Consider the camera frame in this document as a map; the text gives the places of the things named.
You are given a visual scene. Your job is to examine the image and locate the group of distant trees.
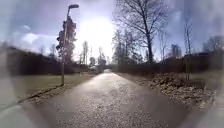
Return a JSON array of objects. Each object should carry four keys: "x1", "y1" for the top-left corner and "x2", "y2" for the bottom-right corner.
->
[{"x1": 78, "y1": 39, "x2": 111, "y2": 69}]

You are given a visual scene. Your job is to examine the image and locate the group of dark pine trees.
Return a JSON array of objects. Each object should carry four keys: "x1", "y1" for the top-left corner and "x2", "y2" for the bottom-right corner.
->
[{"x1": 111, "y1": 29, "x2": 141, "y2": 66}]

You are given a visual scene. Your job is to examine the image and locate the grey asphalt path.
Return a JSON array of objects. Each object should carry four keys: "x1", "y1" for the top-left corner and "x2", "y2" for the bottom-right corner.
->
[{"x1": 19, "y1": 71, "x2": 208, "y2": 128}]

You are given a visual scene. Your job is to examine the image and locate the large bare tree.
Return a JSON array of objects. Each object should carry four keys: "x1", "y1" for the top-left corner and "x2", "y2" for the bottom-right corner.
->
[{"x1": 113, "y1": 0, "x2": 171, "y2": 66}]

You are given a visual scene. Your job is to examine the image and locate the street lamp pole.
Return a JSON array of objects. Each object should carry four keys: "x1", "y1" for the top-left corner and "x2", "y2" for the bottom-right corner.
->
[{"x1": 60, "y1": 3, "x2": 80, "y2": 87}]

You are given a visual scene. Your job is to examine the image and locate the tall conifer tree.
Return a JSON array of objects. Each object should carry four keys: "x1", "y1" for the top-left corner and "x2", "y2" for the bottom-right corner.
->
[{"x1": 55, "y1": 15, "x2": 78, "y2": 66}]

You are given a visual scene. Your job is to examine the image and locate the long dark hedge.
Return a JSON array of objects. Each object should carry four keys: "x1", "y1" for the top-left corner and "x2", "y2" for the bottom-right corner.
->
[{"x1": 111, "y1": 51, "x2": 224, "y2": 76}]

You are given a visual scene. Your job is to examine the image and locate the grass verge with dead leaves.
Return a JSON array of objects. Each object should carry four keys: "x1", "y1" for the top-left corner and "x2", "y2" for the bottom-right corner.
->
[{"x1": 116, "y1": 69, "x2": 224, "y2": 109}]

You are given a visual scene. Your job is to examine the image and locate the thin bare tree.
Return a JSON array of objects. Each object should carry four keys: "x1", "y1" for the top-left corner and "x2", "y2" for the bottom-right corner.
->
[{"x1": 183, "y1": 16, "x2": 194, "y2": 83}]

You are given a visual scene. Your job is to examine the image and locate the leaf-strewn grass field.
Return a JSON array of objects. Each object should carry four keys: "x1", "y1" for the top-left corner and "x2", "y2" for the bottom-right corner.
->
[{"x1": 0, "y1": 72, "x2": 98, "y2": 104}]

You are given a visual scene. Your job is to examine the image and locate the dark hedge bank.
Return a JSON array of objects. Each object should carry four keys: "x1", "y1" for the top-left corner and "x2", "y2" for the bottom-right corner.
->
[{"x1": 0, "y1": 46, "x2": 91, "y2": 76}]

